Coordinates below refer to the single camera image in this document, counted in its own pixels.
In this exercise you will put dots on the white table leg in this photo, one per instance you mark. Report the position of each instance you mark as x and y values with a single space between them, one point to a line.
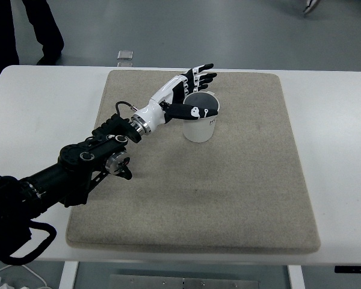
68 275
296 278

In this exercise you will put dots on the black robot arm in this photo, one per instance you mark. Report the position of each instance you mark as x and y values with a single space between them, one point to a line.
82 166

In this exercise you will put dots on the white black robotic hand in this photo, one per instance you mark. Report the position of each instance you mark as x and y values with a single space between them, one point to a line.
148 118

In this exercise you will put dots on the white plastic cup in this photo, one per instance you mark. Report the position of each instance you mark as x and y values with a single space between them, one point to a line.
201 130

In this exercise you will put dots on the metal floor socket plate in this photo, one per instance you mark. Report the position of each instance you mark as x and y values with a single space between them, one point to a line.
124 58

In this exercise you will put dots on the white table leg right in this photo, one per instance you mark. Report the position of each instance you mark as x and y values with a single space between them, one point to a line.
296 278

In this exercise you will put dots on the beige felt mat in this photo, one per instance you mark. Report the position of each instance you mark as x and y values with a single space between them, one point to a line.
242 191

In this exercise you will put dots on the metal table base plate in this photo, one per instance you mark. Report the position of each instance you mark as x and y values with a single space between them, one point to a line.
136 281

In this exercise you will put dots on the white table leg left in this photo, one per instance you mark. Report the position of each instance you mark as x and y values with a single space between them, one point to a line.
68 275

